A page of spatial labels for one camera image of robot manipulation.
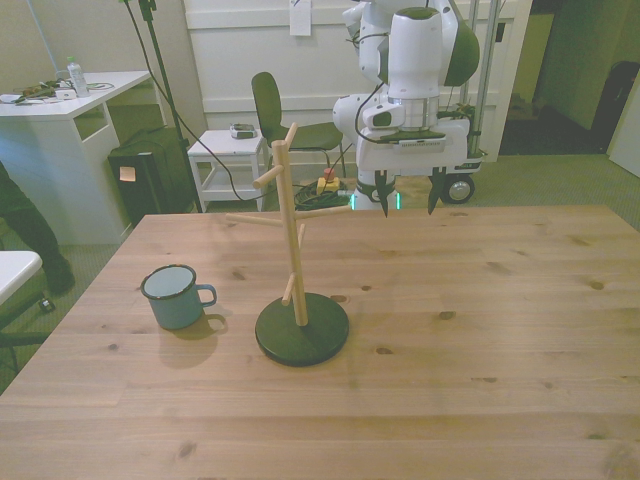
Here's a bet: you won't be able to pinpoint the white desk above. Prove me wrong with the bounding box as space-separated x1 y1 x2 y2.
0 69 167 247

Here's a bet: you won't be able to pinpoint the aluminium frame posts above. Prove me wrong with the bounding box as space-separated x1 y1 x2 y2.
459 0 505 151

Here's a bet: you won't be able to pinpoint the small grey device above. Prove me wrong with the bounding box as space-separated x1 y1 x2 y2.
228 121 259 141

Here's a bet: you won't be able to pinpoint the white wheeled equipment cart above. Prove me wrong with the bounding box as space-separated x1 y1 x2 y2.
430 98 485 207

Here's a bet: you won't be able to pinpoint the clear plastic bottle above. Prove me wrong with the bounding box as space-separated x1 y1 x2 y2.
65 55 92 99

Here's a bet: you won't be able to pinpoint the white paper sheet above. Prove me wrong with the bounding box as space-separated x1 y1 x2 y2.
289 0 313 38

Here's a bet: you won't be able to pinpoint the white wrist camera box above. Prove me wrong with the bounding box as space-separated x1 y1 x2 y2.
361 104 404 130

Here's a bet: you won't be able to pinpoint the small white side table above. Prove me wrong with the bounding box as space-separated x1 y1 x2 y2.
186 128 272 212

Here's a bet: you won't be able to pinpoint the black tripod stand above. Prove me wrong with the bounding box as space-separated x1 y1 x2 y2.
116 0 205 215

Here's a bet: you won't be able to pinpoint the person in dark trousers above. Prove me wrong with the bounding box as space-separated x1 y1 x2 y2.
0 159 77 297

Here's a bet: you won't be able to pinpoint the wooden mug tree black base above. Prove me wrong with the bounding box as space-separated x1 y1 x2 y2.
225 121 351 369

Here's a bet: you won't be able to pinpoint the dark green chair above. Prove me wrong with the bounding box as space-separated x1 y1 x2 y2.
250 71 352 179

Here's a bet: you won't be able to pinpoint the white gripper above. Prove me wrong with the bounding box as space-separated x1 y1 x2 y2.
356 117 473 219

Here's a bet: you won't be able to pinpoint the desk clutter of cables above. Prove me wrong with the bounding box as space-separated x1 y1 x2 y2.
0 77 116 106

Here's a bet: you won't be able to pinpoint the light blue enamel mug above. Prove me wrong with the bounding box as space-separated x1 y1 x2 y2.
139 263 219 331

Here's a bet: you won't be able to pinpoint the yellow emergency stop button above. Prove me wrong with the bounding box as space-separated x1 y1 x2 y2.
316 167 347 197

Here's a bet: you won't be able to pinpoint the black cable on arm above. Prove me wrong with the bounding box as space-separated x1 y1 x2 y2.
344 19 392 147

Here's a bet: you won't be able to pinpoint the black case with sticky note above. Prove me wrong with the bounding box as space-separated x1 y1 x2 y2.
106 126 197 229

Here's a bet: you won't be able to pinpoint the white seat on black frame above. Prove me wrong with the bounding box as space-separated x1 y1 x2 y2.
0 249 55 374

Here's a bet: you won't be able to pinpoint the coiled dark floor cables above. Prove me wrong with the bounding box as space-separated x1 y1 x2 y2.
291 181 352 212

